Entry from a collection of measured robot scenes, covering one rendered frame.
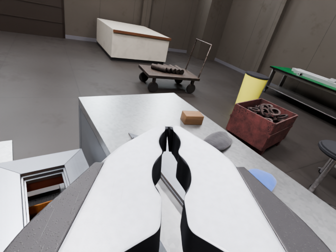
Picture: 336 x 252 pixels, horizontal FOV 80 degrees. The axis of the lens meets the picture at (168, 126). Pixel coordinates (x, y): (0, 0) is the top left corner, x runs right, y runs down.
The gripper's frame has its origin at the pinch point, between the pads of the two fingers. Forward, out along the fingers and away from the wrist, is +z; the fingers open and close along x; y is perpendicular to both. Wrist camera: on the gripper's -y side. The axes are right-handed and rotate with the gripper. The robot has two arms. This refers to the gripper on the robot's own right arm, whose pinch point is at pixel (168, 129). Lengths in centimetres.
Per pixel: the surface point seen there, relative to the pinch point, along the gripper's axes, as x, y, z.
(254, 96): 197, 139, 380
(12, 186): -52, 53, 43
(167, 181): 3, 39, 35
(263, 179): 37, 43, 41
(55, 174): -43, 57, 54
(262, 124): 140, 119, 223
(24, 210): -44, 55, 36
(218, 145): 25, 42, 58
